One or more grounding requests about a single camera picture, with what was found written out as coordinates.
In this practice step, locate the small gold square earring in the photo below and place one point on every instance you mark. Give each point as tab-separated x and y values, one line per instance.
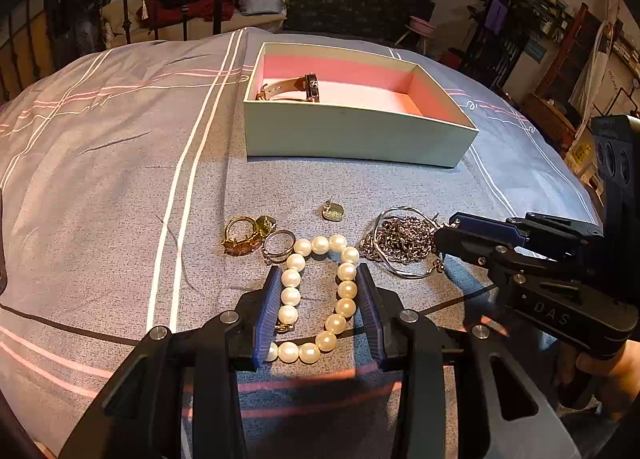
265	225

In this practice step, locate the grey striped bed cover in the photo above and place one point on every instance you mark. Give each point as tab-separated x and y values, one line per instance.
119	172

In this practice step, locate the pale green jewelry box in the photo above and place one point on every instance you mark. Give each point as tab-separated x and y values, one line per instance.
371	107

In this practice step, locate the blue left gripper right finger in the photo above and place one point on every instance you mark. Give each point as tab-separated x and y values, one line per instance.
370	308

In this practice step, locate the person's right hand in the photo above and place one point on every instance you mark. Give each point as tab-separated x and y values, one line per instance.
619	377

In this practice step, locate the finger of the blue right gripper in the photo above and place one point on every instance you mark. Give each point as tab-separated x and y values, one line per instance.
465	246
500	232

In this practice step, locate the grey pillow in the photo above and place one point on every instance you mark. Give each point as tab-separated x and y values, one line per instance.
261	7

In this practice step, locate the dark green patterned cabinet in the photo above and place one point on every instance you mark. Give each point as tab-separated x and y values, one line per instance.
375	20

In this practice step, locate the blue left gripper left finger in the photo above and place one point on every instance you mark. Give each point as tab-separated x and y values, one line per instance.
265	325

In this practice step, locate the wooden ladder shelf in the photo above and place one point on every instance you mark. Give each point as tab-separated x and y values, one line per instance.
571	58

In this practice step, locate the pink round stool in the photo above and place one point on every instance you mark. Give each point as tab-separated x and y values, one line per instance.
424	32

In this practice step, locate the gold ring cluster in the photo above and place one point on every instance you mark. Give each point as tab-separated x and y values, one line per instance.
241	245

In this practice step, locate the tan strap wristwatch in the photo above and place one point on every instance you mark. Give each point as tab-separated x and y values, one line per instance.
307	84

